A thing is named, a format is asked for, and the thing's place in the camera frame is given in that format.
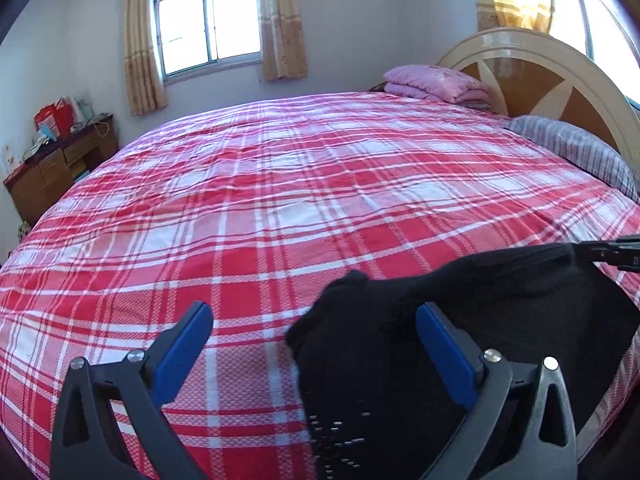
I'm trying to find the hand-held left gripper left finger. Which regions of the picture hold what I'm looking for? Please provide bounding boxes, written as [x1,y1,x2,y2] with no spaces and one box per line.
[50,301,215,480]

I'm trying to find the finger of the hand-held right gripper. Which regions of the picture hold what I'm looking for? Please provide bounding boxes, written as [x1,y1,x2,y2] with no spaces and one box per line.
[575,236,640,272]

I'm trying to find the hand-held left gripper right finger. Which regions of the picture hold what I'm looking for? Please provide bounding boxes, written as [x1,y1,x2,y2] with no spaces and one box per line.
[416,301,579,480]

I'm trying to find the black pants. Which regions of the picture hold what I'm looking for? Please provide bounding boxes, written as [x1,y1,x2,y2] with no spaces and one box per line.
[285,242,640,480]

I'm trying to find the striped pillow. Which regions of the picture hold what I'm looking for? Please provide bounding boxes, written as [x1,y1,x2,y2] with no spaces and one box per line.
[502,115,640,203]

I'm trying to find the red plaid bed blanket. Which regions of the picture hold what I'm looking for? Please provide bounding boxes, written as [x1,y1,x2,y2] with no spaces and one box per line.
[0,91,640,480]

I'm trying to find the cream and wood headboard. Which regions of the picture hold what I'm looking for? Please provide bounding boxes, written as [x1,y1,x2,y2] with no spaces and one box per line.
[437,29,640,161]

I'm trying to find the wooden desk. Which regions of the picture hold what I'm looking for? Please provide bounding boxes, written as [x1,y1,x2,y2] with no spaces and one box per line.
[4,115,120,226]

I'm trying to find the large bright window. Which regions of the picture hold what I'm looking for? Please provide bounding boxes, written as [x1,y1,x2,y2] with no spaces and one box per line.
[550,0,640,68]

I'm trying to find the folded pink quilt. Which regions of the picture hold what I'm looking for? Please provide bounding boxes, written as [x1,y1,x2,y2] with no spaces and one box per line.
[384,64,493,108]

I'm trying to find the white printed bag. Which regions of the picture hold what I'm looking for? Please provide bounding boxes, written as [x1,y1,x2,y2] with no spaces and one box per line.
[2,140,26,171]

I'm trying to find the red gift bag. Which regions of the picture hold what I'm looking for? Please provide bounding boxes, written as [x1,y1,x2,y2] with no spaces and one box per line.
[34,99,73,141]

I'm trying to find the beige patterned curtain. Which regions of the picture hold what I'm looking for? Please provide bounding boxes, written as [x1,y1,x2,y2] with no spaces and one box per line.
[259,0,308,81]
[124,0,168,116]

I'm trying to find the sliding window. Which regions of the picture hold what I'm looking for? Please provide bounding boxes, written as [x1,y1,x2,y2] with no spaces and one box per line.
[150,0,263,78]

